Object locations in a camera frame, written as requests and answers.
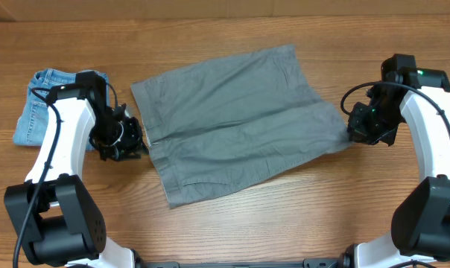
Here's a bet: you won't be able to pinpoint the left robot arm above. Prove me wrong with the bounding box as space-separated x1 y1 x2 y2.
4 71 149 268

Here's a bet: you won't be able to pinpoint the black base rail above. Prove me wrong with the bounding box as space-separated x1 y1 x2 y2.
136 255 354 268

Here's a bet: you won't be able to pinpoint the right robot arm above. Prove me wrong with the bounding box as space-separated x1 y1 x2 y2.
335 54 450 267

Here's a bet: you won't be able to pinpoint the grey shorts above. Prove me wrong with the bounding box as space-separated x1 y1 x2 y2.
131 45 350 208

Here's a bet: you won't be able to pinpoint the folded blue denim jeans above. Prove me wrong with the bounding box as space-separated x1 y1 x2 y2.
12 68 110 147

